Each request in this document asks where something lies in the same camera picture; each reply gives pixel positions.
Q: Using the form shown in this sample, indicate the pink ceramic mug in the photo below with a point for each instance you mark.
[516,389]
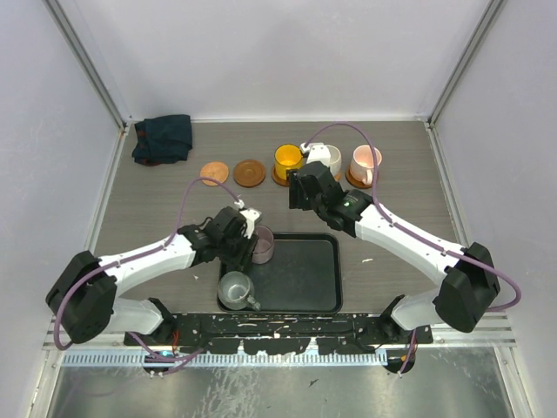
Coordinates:
[364,163]

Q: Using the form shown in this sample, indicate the grey stoneware mug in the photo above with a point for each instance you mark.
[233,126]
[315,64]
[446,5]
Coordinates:
[236,292]

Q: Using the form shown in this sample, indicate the black plastic tray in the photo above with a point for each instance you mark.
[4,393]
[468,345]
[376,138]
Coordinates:
[302,277]

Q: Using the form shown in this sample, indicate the aluminium frame rail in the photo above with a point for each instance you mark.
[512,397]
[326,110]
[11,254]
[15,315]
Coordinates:
[493,330]

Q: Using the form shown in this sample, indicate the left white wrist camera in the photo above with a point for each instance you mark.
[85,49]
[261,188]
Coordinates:
[251,216]

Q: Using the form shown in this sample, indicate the yellow mug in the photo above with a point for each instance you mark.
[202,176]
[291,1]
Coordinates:
[287,157]

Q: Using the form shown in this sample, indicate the purple mug black handle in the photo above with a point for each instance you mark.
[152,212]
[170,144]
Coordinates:
[264,248]

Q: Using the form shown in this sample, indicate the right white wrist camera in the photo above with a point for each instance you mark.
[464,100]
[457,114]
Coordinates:
[316,153]

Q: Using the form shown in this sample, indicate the light orange coaster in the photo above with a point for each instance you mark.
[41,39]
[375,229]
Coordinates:
[214,172]

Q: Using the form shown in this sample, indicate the dark wooden coaster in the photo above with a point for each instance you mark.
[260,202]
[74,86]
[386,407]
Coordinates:
[354,182]
[278,179]
[249,173]

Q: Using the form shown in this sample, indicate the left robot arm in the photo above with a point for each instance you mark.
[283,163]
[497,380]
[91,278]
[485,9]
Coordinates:
[87,298]

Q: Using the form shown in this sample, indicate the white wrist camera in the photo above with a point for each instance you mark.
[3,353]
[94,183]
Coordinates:
[316,153]
[251,216]

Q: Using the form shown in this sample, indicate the white speckled mug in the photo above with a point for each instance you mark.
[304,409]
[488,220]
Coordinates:
[335,161]

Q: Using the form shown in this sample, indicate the dark blue folded cloth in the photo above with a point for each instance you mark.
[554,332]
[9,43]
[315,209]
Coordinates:
[163,140]

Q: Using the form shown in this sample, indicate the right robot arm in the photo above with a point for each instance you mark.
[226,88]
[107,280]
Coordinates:
[464,277]

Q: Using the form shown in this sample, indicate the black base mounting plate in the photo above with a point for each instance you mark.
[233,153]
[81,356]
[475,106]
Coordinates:
[273,334]

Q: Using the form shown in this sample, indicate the perforated cable duct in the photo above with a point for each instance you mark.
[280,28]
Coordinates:
[139,358]

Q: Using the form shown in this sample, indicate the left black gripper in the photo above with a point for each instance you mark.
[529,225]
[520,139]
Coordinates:
[243,259]

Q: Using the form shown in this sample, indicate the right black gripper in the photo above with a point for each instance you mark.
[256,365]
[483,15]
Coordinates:
[296,200]

